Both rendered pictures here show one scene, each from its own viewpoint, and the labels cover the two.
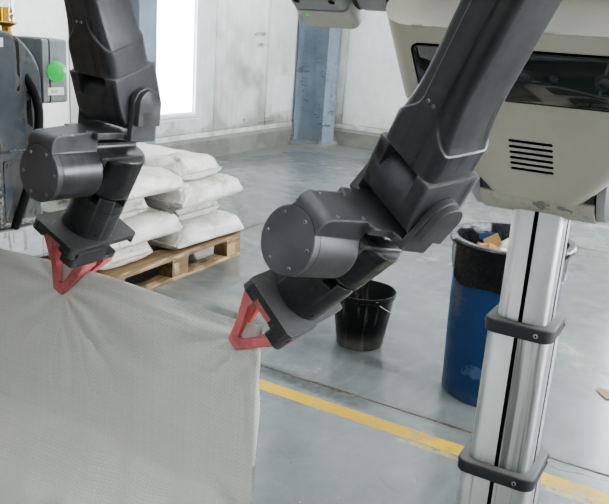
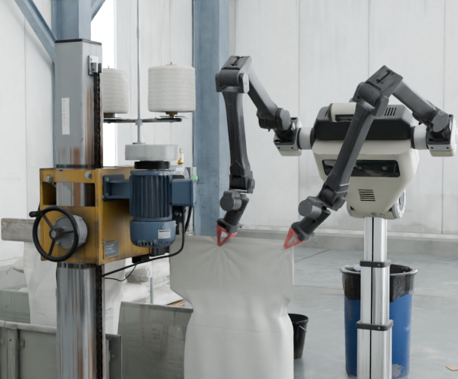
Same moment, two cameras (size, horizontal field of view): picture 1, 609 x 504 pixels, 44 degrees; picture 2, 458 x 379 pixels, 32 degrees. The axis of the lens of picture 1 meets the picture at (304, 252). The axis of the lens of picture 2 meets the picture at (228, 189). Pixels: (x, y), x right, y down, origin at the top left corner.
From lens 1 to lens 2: 208 cm
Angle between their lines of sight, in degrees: 14
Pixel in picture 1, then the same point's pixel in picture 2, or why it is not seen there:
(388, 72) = (271, 179)
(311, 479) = not seen: outside the picture
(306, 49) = (200, 165)
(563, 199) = (380, 210)
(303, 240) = (309, 207)
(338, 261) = (317, 212)
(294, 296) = (304, 227)
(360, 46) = not seen: hidden behind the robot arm
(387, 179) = (326, 193)
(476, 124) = (346, 177)
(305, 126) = (204, 228)
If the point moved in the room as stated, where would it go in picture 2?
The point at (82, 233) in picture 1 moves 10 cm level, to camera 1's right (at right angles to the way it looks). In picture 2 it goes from (231, 223) to (259, 222)
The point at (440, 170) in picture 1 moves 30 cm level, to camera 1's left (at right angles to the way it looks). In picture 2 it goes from (339, 189) to (248, 189)
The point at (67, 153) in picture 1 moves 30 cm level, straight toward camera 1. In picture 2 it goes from (234, 196) to (269, 202)
